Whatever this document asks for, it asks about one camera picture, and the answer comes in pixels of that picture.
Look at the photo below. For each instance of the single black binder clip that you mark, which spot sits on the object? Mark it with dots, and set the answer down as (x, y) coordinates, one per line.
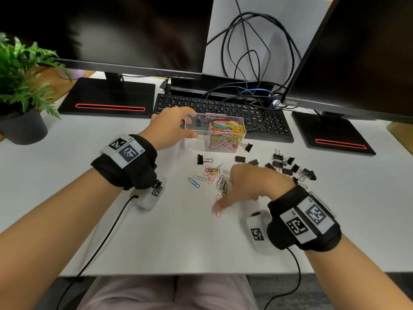
(200, 159)

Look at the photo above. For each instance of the brown cardboard box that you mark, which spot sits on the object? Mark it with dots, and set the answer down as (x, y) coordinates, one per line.
(61, 83)
(401, 135)

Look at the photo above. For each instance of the grey desk partition panel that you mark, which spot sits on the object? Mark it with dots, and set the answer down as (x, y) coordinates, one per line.
(213, 61)

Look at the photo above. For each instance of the black keyboard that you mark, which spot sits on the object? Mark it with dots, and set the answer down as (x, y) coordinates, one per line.
(277, 125)

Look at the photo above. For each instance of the black monitor stand red stripe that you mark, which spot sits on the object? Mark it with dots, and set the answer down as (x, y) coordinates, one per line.
(329, 132)
(106, 93)

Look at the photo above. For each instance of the green plant in black pot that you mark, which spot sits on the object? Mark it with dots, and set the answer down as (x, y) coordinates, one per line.
(25, 129)

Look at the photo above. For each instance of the person's left hand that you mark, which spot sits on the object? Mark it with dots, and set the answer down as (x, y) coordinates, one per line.
(167, 125)

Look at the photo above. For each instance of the pile of black binder clips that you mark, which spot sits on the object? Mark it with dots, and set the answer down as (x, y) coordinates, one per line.
(309, 174)

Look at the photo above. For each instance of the person's right hand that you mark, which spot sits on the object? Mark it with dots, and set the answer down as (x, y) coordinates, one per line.
(258, 182)

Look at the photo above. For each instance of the person's left forearm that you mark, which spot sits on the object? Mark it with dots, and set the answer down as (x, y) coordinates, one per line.
(42, 242)

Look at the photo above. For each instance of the heap of sorted paper clips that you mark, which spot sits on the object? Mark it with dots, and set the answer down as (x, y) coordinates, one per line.
(226, 135)

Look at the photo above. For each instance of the black usb plug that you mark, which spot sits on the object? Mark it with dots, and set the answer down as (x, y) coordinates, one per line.
(164, 86)

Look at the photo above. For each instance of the clear plastic divided box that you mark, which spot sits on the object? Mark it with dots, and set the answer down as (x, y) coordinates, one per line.
(196, 121)

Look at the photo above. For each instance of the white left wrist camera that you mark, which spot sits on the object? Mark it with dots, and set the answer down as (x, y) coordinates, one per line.
(145, 201)

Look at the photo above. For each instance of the single blue paper clip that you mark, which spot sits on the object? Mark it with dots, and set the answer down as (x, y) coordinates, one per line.
(193, 182)

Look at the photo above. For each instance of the person's right forearm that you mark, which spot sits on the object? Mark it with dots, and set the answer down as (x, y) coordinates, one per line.
(355, 280)

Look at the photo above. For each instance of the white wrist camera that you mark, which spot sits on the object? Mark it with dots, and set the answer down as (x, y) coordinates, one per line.
(255, 222)
(145, 201)

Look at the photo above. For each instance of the black computer monitor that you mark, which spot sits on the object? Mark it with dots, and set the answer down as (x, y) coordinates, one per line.
(361, 61)
(96, 29)

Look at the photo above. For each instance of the pile of colourful paper clips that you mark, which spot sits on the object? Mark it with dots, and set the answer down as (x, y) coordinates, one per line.
(211, 172)

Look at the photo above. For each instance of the lilac cup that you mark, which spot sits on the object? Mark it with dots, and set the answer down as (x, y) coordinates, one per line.
(75, 74)

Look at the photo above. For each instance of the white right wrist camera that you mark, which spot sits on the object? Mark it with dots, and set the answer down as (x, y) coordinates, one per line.
(255, 222)

